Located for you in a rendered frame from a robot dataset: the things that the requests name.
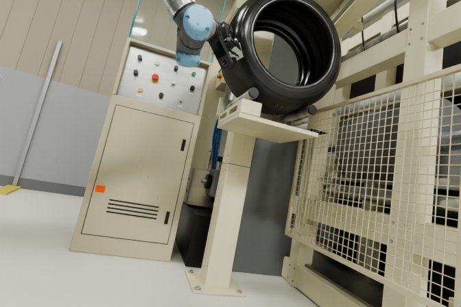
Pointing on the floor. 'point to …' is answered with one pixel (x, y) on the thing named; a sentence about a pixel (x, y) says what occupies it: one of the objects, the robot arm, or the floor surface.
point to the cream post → (236, 166)
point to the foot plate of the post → (212, 286)
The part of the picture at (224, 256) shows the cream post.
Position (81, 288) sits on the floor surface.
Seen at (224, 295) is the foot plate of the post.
